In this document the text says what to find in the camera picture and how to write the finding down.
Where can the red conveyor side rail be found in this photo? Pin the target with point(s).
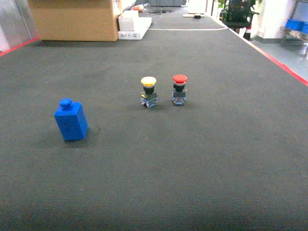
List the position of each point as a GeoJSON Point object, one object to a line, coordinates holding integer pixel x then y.
{"type": "Point", "coordinates": [242, 58]}

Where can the yellow mushroom push button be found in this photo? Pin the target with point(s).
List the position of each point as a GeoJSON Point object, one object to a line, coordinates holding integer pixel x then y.
{"type": "Point", "coordinates": [149, 96]}

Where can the black office chair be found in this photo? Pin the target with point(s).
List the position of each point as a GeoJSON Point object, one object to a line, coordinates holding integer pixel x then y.
{"type": "Point", "coordinates": [238, 13]}

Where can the large cardboard box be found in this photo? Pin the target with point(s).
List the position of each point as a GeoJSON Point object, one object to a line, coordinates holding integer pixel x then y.
{"type": "Point", "coordinates": [76, 20]}

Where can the red mushroom push button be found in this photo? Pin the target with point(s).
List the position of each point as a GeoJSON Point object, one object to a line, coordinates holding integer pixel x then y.
{"type": "Point", "coordinates": [179, 89]}

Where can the white flat carton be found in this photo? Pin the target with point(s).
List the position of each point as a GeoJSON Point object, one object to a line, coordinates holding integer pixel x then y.
{"type": "Point", "coordinates": [131, 26]}

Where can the blue block part with knob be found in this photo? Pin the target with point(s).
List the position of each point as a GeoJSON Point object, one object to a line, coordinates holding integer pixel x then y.
{"type": "Point", "coordinates": [71, 120]}

